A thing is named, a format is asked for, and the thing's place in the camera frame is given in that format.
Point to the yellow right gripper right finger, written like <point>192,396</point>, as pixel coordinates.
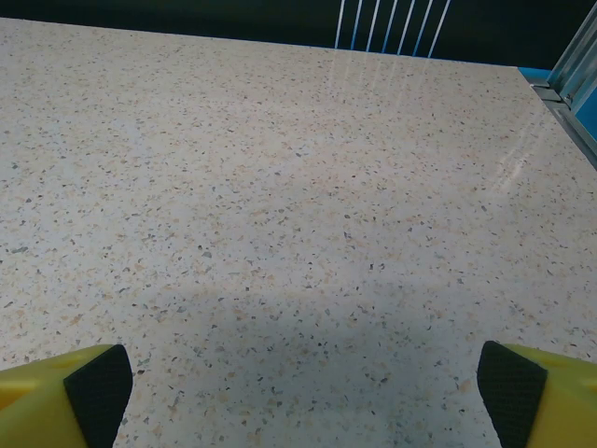
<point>555,401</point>

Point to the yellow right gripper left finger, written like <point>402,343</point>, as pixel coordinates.
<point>42,401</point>

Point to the blue table edge strip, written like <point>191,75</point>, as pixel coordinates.
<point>536,75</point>

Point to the aluminium side rail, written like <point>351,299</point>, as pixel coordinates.
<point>566,116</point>

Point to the aluminium frame post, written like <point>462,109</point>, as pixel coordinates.
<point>576,56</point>

